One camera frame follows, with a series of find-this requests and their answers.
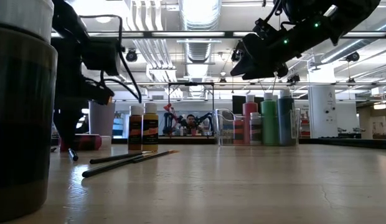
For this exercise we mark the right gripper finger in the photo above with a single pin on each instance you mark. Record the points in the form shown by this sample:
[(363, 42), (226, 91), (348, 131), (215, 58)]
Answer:
[(258, 62)]

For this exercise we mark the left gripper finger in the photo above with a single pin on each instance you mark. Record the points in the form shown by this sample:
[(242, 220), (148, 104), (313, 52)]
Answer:
[(75, 124), (63, 124)]

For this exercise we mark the large pink paint bottle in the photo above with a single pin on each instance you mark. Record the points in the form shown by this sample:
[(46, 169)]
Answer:
[(249, 105)]

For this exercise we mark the large green paint bottle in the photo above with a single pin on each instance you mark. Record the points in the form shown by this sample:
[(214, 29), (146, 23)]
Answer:
[(269, 124)]

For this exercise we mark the large teal paint bottle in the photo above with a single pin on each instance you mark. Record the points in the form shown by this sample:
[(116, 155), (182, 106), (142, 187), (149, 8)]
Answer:
[(284, 124)]

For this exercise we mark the small grey-brown paint bottle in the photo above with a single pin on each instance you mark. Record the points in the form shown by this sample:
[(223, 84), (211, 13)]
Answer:
[(256, 130)]

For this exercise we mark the small red paint bottle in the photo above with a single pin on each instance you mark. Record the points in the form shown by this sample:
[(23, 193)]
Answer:
[(239, 132)]

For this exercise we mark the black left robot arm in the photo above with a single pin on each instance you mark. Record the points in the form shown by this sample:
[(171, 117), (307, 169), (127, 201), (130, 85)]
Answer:
[(68, 46)]

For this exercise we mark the background black robot arm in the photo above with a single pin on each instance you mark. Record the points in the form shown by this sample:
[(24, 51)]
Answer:
[(207, 117), (169, 121)]

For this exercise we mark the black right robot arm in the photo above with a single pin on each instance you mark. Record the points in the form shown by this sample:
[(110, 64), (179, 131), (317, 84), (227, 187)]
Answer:
[(351, 12)]

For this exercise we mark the magenta paint bottle black label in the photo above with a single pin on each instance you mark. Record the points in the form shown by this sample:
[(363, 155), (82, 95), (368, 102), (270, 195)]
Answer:
[(90, 142)]

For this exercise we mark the small brown paint bottle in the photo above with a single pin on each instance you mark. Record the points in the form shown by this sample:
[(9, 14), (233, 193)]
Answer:
[(135, 130)]

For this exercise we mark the small ochre paint bottle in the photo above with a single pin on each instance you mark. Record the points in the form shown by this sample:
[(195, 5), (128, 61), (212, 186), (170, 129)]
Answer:
[(150, 130)]

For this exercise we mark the black ceiling spotlight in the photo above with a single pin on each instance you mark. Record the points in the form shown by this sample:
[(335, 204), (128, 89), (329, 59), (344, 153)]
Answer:
[(352, 57), (131, 56), (236, 56), (294, 79)]

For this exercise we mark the lavender plastic cup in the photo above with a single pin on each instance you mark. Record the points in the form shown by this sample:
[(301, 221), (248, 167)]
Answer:
[(102, 121)]

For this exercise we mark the black background screen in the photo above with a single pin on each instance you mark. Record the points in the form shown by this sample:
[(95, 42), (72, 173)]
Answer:
[(238, 104)]

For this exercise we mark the black paintbrush pale bristles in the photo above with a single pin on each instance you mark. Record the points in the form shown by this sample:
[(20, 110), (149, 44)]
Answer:
[(115, 158)]

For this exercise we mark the thin black paintbrush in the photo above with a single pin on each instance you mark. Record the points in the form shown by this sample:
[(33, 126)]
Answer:
[(109, 168)]

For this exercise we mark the clear plastic bin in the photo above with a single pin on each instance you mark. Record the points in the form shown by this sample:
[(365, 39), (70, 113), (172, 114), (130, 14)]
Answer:
[(219, 124)]

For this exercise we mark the black overhead light bar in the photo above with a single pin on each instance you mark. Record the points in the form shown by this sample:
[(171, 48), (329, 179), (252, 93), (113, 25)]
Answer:
[(143, 34)]

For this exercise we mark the white round pillar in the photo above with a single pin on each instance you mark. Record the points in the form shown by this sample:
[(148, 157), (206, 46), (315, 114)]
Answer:
[(322, 118)]

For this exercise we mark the red desk lamp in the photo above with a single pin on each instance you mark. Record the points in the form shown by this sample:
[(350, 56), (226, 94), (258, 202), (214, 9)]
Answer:
[(168, 107)]

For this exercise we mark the black fan paintbrush orange bristles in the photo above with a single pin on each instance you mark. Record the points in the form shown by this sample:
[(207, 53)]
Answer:
[(155, 155)]

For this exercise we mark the person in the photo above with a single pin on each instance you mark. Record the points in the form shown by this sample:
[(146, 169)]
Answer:
[(190, 119)]

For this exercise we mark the long black ceiling rail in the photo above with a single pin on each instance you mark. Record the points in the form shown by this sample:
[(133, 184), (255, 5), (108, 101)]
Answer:
[(336, 83)]

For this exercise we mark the background black rig frame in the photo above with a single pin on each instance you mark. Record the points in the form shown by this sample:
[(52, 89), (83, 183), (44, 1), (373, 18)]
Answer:
[(191, 84)]

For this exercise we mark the silver ventilation duct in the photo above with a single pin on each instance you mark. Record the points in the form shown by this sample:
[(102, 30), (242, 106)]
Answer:
[(199, 14)]

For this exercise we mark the glowing wall light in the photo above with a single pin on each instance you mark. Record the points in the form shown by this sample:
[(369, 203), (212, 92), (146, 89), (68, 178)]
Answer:
[(379, 106)]

